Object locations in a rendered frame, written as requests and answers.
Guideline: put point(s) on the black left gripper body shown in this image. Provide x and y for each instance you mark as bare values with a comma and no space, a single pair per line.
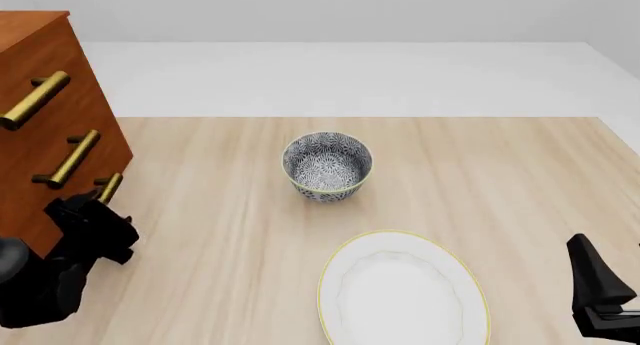
100,228

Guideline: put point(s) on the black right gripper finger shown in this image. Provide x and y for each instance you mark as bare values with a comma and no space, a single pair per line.
592,273

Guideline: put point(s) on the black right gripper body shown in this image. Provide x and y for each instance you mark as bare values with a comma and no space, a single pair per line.
607,320

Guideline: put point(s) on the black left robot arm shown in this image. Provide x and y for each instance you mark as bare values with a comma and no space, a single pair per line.
45,288

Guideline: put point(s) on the wooden cabinet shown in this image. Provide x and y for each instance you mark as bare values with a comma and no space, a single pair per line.
60,48

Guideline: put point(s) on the white plate with yellow rim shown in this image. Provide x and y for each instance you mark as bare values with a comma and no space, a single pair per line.
400,292

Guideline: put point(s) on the blue patterned bowl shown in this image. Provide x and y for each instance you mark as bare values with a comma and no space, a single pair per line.
327,168

